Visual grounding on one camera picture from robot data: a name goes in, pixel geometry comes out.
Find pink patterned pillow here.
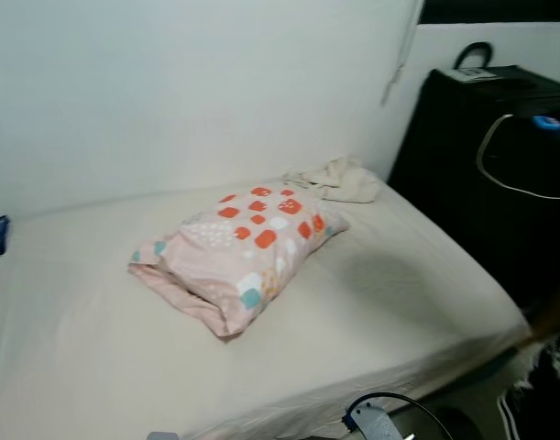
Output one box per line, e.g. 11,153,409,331
128,181,351,340

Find black suitcase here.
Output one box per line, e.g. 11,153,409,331
388,64,560,313

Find black white striped cloth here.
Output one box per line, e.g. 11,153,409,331
498,332,560,440

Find white paper tag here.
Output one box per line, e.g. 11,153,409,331
451,66,497,83

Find bed with white sheet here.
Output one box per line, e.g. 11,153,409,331
0,179,533,440

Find dark window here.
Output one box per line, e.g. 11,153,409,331
417,0,560,25

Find crumpled cream cloth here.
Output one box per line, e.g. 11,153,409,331
281,156,386,204

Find orange brown wooden chair frame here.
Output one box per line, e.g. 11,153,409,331
525,282,560,347

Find white cable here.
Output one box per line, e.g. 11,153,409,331
476,114,560,201

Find black suitcase handle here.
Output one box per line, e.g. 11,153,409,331
454,41,495,71

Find white hanging cord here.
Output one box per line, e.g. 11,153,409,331
381,0,426,107

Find dark blue wall item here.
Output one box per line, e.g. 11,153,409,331
0,214,11,260

